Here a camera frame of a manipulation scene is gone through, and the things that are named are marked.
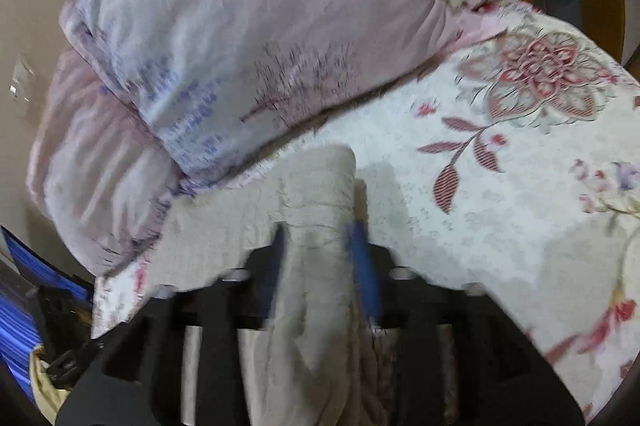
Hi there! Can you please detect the beige cable-knit sweater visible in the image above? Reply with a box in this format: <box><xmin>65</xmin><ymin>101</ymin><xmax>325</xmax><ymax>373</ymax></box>
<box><xmin>146</xmin><ymin>145</ymin><xmax>388</xmax><ymax>425</ymax></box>

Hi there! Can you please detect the lavender floral pillow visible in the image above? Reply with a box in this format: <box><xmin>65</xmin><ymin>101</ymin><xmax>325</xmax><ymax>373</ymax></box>
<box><xmin>60</xmin><ymin>0</ymin><xmax>461</xmax><ymax>184</ymax></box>

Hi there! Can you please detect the window with blue light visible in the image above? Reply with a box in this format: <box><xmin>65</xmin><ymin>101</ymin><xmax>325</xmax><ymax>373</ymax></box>
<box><xmin>1</xmin><ymin>227</ymin><xmax>93</xmax><ymax>401</ymax></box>

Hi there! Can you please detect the pink lower pillow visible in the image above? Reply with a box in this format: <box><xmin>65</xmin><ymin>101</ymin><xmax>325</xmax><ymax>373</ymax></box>
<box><xmin>26</xmin><ymin>48</ymin><xmax>181</xmax><ymax>276</ymax></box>

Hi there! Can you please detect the white floral bedspread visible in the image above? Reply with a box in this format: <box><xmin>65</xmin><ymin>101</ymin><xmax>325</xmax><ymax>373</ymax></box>
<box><xmin>92</xmin><ymin>0</ymin><xmax>640</xmax><ymax>422</ymax></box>

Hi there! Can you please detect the white wall switch plate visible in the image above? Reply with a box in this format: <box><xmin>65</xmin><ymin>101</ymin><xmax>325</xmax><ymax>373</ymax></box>
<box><xmin>9</xmin><ymin>54</ymin><xmax>37</xmax><ymax>104</ymax></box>

